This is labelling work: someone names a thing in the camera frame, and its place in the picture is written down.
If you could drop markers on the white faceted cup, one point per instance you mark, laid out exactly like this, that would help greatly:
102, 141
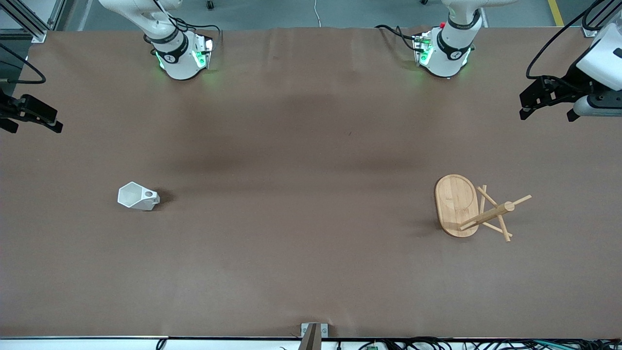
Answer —
133, 197

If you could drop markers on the aluminium corner bracket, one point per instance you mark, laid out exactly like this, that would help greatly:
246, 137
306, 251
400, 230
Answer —
589, 32

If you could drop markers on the white table edge rail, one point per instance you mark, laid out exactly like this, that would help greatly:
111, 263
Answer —
97, 344

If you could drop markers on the aluminium frame profile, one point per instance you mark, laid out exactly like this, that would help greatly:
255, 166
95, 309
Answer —
36, 31

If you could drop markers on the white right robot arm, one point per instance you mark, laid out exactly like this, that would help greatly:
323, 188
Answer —
177, 63

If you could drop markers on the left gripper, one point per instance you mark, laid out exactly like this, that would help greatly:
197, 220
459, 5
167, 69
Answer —
577, 79

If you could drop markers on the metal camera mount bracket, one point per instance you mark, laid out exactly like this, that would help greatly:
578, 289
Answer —
324, 330

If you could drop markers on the wooden cup rack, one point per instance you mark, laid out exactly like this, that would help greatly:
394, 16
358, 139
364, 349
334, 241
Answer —
454, 204

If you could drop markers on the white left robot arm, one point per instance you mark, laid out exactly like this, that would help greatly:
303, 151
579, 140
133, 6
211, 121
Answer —
449, 53

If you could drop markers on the brown table cover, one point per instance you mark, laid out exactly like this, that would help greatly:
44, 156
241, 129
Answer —
291, 218

